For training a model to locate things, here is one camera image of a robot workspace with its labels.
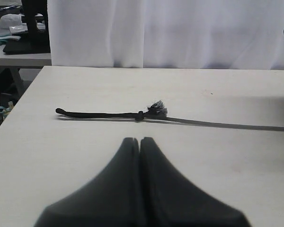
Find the white cap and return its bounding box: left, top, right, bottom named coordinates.
left=0, top=14, right=22, bottom=29

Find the white side table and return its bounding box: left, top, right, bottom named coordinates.
left=0, top=44, right=52, bottom=100

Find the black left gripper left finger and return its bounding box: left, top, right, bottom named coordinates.
left=35, top=138, right=142, bottom=227

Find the white curtain backdrop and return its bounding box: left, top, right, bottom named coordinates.
left=47, top=0, right=284, bottom=70

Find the black monitor stand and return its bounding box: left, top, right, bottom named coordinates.
left=3, top=0, right=50, bottom=55

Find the teal and white cloth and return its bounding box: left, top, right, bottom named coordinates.
left=0, top=35, right=21, bottom=45

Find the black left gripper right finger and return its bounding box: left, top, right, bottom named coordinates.
left=139, top=137, right=250, bottom=227

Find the black cord with loop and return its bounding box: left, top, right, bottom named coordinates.
left=55, top=100, right=284, bottom=132

